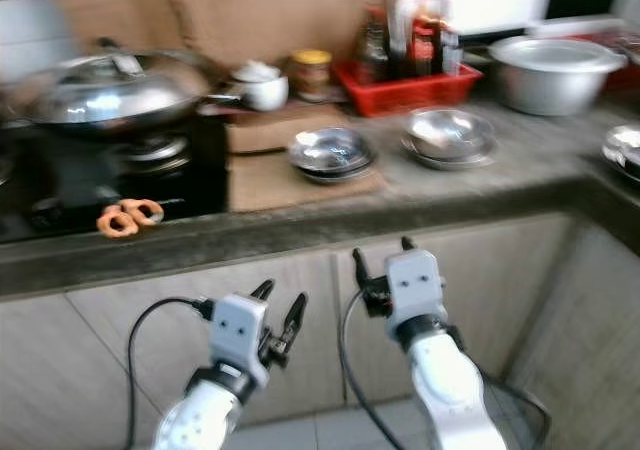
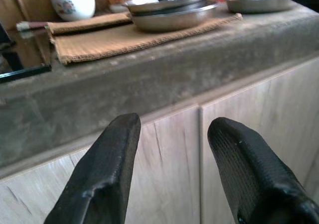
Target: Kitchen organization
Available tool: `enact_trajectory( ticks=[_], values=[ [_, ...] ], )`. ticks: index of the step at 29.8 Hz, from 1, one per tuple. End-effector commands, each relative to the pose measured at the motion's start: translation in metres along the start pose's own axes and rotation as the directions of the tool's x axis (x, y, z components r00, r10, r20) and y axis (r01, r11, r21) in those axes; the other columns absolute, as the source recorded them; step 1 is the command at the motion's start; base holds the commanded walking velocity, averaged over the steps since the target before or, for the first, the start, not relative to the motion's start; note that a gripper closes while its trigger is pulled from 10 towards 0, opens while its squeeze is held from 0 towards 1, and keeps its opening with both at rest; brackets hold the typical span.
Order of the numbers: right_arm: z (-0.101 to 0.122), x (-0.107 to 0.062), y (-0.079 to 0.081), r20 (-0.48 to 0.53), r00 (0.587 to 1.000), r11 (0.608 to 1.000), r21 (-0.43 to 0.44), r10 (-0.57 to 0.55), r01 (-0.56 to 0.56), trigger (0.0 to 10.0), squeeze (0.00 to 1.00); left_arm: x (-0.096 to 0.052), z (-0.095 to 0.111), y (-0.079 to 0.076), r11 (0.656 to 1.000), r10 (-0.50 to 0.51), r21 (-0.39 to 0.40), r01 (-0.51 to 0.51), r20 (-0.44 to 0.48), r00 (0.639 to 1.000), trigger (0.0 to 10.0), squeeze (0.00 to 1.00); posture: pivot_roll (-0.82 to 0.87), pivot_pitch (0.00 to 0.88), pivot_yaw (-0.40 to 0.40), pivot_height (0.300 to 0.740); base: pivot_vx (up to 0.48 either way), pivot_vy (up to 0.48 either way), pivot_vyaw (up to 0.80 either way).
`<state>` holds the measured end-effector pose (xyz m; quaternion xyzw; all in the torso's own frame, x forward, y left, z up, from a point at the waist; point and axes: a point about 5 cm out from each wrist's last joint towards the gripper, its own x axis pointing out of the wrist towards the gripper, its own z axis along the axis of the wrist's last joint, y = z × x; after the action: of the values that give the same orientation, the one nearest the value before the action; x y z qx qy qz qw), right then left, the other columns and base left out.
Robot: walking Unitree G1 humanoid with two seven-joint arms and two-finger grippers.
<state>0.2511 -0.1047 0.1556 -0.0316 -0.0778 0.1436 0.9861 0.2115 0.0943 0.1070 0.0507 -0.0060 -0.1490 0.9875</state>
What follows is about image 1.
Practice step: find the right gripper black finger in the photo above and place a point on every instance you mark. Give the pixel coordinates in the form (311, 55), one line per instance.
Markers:
(364, 270)
(408, 245)

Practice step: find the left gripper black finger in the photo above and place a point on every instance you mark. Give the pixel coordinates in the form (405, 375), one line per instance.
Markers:
(262, 290)
(294, 320)

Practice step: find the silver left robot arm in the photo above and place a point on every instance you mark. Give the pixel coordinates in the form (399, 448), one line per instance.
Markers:
(200, 420)

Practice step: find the large brown cardboard mat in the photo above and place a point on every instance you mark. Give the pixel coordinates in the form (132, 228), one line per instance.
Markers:
(260, 190)

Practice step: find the red plastic bottle basket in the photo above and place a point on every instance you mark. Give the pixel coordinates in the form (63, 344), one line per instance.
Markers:
(408, 97)

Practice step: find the small folded cardboard mat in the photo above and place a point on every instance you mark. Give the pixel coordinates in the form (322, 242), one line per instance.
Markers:
(280, 130)

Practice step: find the silver gas burner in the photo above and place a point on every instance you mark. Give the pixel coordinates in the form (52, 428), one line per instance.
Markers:
(150, 155)

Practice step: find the small red labelled bottle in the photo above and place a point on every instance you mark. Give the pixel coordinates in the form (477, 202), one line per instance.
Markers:
(423, 50)

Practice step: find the glass jar yellow lid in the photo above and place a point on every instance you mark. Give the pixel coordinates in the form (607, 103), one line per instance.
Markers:
(311, 75)

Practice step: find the clear bottle black spout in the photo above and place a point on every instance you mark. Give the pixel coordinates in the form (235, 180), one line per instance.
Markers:
(372, 50)

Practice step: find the white ceramic lidded jar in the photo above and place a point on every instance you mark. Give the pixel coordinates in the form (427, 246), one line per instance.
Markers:
(258, 90)

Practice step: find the dark sauce bottle red cap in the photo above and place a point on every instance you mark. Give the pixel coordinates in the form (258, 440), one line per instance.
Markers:
(448, 35)

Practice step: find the tall dark glass bottle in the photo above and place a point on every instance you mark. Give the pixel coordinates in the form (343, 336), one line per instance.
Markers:
(396, 25)

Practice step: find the stainless steel wok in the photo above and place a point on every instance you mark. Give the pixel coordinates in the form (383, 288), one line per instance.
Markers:
(110, 128)

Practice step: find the large aluminium pot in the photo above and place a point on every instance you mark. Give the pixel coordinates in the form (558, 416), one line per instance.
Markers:
(558, 80)

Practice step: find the black glass gas stove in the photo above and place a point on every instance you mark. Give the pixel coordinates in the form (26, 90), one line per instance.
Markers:
(60, 190)

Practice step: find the amber bottle red cap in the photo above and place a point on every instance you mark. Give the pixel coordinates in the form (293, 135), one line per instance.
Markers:
(422, 2)

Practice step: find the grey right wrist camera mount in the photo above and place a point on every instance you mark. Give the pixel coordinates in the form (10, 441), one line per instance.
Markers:
(415, 290)

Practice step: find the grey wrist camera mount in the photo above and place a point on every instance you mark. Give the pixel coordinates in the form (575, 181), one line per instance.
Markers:
(238, 330)
(415, 290)

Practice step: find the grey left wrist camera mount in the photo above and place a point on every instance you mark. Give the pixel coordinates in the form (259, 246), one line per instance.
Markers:
(238, 330)

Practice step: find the wide cardboard wall panel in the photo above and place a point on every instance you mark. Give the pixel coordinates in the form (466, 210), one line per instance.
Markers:
(280, 10)

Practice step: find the black wall panel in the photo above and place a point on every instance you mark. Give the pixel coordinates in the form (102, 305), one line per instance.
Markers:
(580, 2)

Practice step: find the narrow cardboard wall panel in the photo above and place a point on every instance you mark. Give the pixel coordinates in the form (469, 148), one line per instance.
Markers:
(105, 5)

